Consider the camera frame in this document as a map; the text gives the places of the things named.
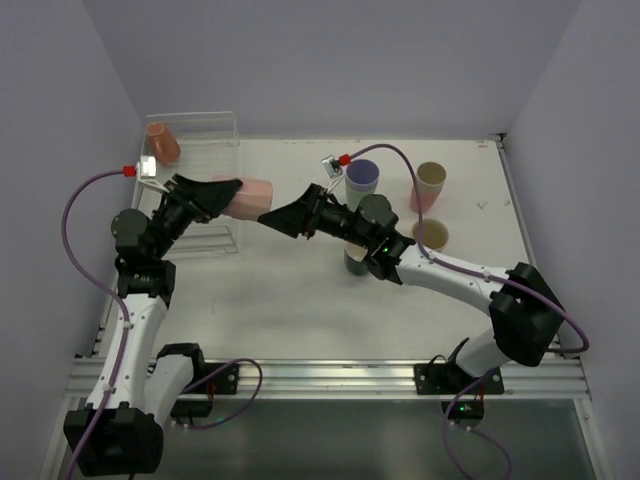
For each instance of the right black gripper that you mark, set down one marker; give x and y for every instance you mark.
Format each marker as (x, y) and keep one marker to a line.
(314, 212)

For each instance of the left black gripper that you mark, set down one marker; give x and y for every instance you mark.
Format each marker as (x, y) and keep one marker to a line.
(185, 200)

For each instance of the light pink plastic cup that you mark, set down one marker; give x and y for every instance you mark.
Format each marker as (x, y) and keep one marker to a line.
(252, 200)

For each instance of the light green plastic cup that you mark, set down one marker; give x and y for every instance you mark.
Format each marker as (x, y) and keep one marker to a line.
(356, 192)

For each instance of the orange plastic cup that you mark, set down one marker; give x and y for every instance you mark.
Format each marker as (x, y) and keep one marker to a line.
(162, 144)

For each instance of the dark green ceramic mug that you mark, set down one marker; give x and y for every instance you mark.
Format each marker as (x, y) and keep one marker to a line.
(353, 259)

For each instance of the lavender plastic cup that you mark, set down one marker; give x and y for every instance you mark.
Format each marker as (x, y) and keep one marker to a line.
(362, 175)

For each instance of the beige plastic cup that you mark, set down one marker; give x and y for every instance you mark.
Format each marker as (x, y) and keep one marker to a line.
(431, 177)

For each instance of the cream painted ceramic mug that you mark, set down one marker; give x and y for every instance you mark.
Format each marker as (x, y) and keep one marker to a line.
(431, 233)

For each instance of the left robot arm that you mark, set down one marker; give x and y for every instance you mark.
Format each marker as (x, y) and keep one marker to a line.
(120, 430)

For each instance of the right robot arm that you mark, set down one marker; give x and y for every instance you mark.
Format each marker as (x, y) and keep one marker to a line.
(523, 310)

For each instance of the left black controller box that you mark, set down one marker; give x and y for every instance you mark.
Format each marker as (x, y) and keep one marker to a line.
(186, 411)

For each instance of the black controller box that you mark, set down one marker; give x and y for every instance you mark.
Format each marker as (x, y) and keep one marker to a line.
(186, 411)
(464, 413)

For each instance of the right black controller box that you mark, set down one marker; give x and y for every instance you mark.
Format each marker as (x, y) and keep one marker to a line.
(464, 413)

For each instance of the white wire dish rack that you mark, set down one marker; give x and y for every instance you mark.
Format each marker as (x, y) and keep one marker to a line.
(209, 143)

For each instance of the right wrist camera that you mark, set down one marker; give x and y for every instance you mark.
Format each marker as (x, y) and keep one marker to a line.
(334, 171)

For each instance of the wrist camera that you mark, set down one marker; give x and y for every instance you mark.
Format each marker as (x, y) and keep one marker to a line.
(146, 174)
(334, 171)

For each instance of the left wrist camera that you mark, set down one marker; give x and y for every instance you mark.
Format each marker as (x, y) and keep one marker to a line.
(146, 174)

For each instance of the aluminium mounting rail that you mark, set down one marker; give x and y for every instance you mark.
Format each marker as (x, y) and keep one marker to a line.
(553, 379)

